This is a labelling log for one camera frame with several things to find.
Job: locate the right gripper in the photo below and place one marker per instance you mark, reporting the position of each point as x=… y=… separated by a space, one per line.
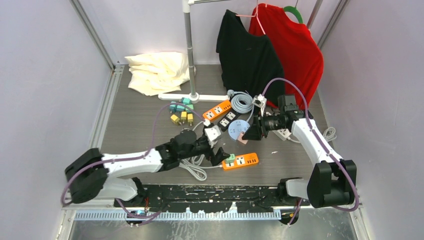
x=254 y=132

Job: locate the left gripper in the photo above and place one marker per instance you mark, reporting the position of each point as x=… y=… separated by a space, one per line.
x=215 y=158

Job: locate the pink charger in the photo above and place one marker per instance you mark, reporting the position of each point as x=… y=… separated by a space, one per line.
x=240 y=138

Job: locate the round blue power strip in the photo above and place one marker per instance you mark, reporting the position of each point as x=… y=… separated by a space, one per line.
x=237 y=127

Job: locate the orange power strip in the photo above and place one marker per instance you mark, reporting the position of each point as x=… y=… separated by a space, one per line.
x=218 y=111
x=241 y=161

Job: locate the white usb power strip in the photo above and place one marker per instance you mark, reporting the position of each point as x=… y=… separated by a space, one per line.
x=283 y=134

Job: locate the black power strip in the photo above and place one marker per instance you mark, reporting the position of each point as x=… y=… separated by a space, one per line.
x=228 y=118

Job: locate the yellow usb charger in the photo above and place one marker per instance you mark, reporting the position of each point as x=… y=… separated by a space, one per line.
x=175 y=119

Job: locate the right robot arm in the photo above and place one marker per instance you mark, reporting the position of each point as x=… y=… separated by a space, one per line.
x=332 y=181

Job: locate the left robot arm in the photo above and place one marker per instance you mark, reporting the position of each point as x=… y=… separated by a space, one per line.
x=95 y=174

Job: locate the white clothes rack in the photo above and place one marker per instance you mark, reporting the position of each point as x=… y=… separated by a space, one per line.
x=194 y=96

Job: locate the black t-shirt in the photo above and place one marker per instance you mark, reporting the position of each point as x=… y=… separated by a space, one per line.
x=248 y=62

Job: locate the red t-shirt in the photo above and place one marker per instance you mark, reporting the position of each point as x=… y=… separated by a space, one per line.
x=300 y=57

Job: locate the cream folded cloth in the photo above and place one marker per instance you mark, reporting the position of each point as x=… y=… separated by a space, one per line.
x=158 y=73

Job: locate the pink hanger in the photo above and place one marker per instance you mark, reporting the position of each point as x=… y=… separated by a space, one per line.
x=255 y=16

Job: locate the green hanger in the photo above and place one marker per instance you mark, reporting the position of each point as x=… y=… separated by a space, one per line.
x=293 y=13

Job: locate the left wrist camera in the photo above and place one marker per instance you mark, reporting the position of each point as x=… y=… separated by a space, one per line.
x=212 y=132

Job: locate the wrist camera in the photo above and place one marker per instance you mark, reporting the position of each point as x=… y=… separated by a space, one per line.
x=212 y=132
x=260 y=102

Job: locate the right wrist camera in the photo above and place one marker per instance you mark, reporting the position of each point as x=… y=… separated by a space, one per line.
x=260 y=102

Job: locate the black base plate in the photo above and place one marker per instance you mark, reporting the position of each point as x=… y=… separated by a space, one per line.
x=160 y=202

